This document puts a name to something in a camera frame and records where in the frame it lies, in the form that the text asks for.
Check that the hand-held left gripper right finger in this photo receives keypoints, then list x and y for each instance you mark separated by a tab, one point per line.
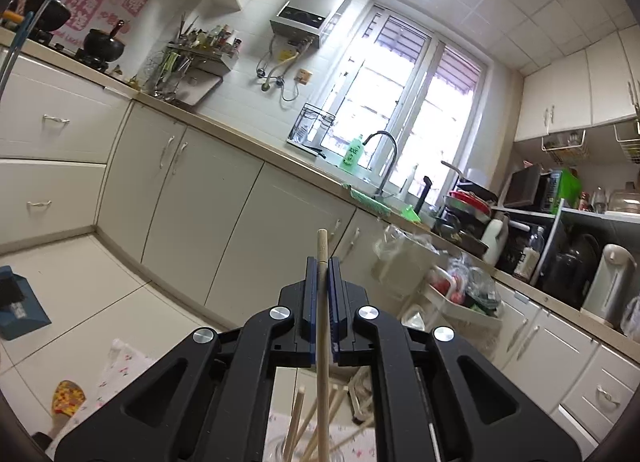
334	312

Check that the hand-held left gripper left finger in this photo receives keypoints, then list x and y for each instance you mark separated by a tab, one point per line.
312	312

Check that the light wooden chopstick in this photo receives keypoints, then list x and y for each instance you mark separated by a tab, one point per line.
322	392

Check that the group of wooden chopsticks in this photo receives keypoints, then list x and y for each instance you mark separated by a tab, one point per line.
296	417

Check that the clear hanging plastic bag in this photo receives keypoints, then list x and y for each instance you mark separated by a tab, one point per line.
400	257

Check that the white stool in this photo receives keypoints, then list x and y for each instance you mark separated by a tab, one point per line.
357	402

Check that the red packaged food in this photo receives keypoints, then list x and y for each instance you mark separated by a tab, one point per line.
442	289

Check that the green dish cloth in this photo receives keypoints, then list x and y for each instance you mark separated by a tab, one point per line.
370	199

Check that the green plastic item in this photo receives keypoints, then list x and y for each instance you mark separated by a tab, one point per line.
412	213

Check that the white rolling cart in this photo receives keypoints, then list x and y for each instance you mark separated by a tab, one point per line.
475	314

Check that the cream door base cabinet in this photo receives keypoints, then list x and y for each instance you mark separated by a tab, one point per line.
210	212

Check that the black water tap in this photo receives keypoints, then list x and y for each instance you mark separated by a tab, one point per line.
424	192

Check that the green dish soap bottle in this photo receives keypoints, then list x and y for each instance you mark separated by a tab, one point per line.
352	152

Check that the stack of pots and pans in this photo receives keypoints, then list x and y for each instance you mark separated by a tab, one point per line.
465	212

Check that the white jug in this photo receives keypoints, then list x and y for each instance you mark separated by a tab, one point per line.
492	241

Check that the curved metal faucet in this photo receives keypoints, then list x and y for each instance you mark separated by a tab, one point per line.
392	141

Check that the floral tablecloth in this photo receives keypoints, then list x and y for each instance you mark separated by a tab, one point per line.
120	364

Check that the cooking oil bottle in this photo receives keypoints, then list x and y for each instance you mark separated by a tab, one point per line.
527	258

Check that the black box appliance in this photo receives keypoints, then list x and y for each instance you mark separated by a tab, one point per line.
522	187

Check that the white framed window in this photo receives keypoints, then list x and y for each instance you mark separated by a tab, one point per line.
400	91

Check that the cream door and drawer cabinet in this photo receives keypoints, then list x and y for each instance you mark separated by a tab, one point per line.
560	357

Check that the dark kitchen appliance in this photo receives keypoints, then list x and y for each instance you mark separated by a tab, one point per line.
565	267

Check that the dark tall bottle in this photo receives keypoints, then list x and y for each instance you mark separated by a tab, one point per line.
552	189

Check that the cutting board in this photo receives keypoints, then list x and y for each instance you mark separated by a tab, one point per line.
200	86

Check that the colourful hand fan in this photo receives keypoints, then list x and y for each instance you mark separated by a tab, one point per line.
67	397

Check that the green bag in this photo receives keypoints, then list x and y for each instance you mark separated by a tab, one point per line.
570	189

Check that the white countertop shelf unit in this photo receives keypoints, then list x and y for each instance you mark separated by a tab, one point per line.
590	216

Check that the white thermo pot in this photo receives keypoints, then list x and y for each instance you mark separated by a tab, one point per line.
607	287

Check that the metal utensil and spice rack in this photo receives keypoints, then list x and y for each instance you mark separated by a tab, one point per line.
200	49

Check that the blue dustpan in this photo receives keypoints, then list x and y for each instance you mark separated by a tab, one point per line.
17	307

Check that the cream drawer base cabinet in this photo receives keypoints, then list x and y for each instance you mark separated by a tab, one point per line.
60	151

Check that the silver water heater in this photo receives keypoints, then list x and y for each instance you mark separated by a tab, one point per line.
310	6

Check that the clear glass bowl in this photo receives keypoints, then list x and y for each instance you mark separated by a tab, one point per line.
625	198

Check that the black cooking pot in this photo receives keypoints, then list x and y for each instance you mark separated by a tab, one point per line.
102	44

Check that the black wok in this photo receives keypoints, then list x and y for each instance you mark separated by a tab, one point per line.
42	11

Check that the wall socket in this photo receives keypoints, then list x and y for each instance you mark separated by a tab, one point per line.
305	75

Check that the cream wall cabinet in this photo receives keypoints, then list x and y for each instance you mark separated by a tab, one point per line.
575	91

